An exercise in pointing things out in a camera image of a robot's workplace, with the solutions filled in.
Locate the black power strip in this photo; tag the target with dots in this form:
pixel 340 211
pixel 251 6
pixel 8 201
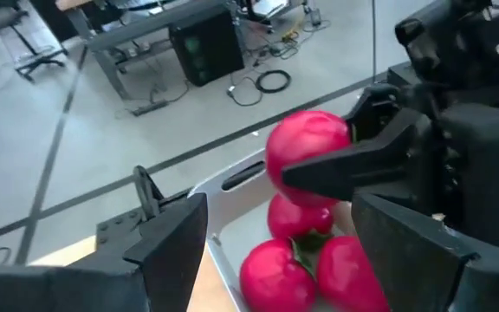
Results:
pixel 150 108

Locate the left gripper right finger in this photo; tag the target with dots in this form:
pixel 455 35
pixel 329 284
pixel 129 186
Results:
pixel 414 268

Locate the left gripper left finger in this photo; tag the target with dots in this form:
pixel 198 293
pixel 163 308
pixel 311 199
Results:
pixel 163 260

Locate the black computer tower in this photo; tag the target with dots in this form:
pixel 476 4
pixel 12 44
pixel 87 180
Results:
pixel 206 47

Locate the grey desk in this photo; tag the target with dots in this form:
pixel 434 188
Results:
pixel 145 26

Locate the grey plastic basket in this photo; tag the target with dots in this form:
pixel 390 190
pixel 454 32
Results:
pixel 232 203

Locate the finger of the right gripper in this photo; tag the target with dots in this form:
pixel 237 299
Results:
pixel 373 108
pixel 353 173

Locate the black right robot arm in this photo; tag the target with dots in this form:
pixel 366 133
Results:
pixel 449 34

